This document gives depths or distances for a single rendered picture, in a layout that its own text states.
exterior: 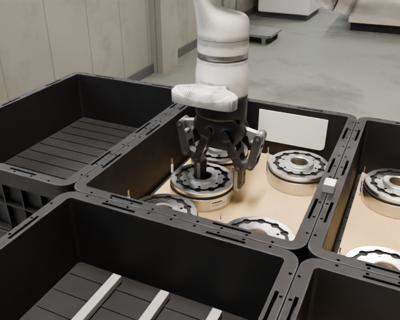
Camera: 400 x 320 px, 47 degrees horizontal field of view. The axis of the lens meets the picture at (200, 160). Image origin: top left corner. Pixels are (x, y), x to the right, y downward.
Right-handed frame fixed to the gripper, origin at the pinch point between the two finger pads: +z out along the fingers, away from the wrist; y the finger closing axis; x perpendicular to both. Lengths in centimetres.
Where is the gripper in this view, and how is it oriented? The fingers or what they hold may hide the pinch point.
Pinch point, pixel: (219, 176)
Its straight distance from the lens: 72.1
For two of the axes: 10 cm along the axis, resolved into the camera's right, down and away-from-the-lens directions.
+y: -9.1, -2.0, 3.7
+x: -4.2, 4.3, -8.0
